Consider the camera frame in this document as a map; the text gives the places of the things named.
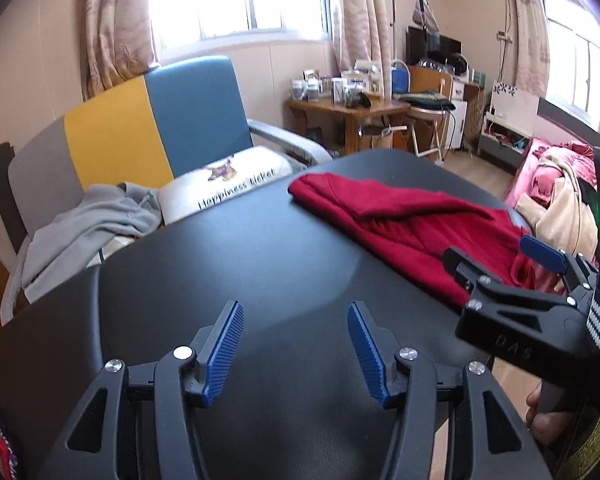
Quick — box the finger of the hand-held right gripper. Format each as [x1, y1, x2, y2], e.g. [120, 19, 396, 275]
[520, 235, 600, 292]
[442, 247, 570, 312]

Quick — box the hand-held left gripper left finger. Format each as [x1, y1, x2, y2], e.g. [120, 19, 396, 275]
[40, 300, 246, 480]

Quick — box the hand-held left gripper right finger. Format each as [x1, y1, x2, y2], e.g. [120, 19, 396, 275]
[346, 301, 553, 480]

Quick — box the red sweater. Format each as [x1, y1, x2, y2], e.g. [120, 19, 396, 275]
[287, 172, 571, 309]

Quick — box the pile of clothes on bed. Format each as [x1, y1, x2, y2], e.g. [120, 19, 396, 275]
[517, 152, 600, 266]

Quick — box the person's right hand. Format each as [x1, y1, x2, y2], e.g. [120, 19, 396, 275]
[525, 387, 576, 448]

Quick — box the pink blanket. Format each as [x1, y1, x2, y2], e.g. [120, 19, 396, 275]
[502, 137, 600, 226]

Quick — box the dark bed headboard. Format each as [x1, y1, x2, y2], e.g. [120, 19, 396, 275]
[537, 97, 600, 153]

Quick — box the white shelf unit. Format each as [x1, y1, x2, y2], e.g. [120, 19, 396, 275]
[480, 85, 541, 171]

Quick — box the white folding stool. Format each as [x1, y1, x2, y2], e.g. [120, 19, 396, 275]
[407, 105, 452, 166]

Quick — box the white small cabinet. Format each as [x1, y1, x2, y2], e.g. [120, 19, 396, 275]
[450, 77, 481, 151]

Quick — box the dark green cloth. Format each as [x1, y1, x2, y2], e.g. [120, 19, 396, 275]
[397, 91, 457, 111]

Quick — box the wooden board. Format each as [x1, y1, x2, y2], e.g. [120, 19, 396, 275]
[407, 65, 453, 106]

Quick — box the grey garment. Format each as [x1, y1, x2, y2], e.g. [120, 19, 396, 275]
[22, 182, 163, 303]

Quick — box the narrow bright window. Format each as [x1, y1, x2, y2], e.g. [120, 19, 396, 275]
[545, 0, 600, 121]

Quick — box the wooden table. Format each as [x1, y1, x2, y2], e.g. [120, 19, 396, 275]
[286, 95, 411, 157]

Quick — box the white printed cushion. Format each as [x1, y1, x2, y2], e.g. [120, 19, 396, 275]
[157, 146, 301, 226]

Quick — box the blue container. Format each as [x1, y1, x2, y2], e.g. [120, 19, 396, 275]
[391, 60, 410, 96]

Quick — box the pink patterned curtain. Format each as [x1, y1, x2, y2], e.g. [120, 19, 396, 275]
[82, 0, 158, 101]
[507, 0, 551, 98]
[322, 0, 406, 96]

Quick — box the black monitor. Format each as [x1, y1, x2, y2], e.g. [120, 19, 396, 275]
[406, 27, 462, 66]

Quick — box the grey yellow blue armchair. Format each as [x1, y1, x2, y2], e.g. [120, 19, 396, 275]
[0, 55, 333, 326]

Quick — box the hanging bag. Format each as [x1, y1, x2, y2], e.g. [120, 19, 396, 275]
[412, 0, 441, 36]

